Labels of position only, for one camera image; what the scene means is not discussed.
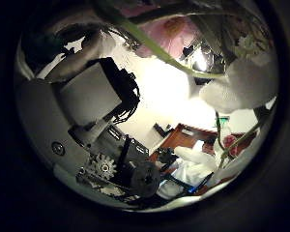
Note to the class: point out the brown wooden desk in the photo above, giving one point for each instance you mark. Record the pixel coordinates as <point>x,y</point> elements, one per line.
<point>180,137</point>

